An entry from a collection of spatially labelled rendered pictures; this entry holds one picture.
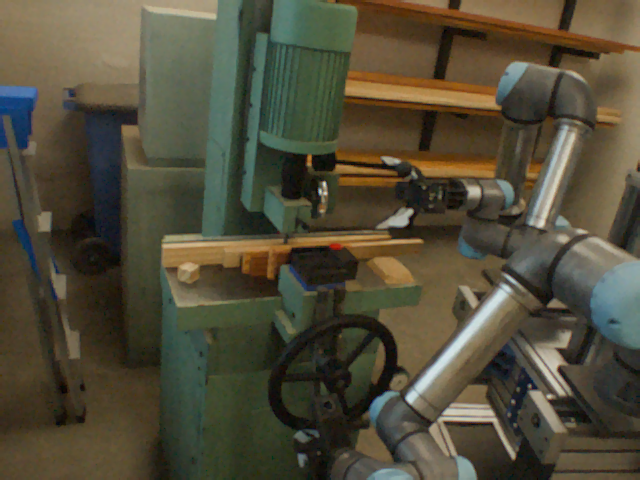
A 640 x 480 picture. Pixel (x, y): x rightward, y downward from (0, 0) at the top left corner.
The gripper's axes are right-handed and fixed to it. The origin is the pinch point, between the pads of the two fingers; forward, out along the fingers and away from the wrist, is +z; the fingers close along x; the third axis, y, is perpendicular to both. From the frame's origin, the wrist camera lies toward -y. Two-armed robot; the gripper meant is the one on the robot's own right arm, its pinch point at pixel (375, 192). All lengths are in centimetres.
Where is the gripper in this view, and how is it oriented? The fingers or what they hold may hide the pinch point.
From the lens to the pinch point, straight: 119.5
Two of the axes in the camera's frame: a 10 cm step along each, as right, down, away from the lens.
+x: -0.7, 9.8, 2.1
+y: 4.2, 2.2, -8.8
